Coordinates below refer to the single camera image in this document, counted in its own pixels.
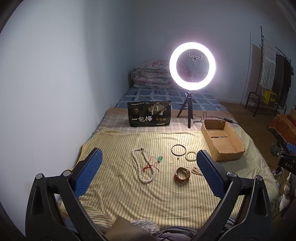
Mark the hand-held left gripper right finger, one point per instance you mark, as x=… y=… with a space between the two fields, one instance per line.
x=210 y=171

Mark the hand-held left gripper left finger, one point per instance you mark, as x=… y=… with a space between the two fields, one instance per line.
x=90 y=171

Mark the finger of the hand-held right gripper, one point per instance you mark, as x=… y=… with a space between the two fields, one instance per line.
x=285 y=162
x=291 y=147

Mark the cardboard box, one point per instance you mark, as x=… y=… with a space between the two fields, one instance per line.
x=223 y=144

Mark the orange box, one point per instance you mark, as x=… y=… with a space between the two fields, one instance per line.
x=285 y=122

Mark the plush toy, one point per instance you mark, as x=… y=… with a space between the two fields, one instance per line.
x=285 y=192

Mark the black bangle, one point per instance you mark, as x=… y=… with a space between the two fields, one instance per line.
x=171 y=150

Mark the yellow striped cloth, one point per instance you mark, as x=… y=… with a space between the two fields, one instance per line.
x=129 y=199

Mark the yellow box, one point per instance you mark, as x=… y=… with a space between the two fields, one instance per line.
x=270 y=97

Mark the dark clothing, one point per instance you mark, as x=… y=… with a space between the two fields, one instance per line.
x=175 y=234

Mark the dark hanging clothes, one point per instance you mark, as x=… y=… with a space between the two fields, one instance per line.
x=282 y=74

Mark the grey knitted cloth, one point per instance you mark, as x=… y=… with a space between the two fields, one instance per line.
x=145 y=226

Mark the black snack bag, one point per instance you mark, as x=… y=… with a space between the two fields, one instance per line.
x=148 y=115

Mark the white knitted towel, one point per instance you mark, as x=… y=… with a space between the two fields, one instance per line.
x=268 y=64

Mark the blue patterned sheet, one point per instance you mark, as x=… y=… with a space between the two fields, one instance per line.
x=161 y=93

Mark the black clothes rack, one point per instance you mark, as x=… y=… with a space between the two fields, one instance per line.
x=262 y=46

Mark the phone holder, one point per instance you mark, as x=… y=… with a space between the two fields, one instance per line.
x=193 y=60

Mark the folded floral quilt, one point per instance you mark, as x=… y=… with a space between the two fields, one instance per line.
x=150 y=74

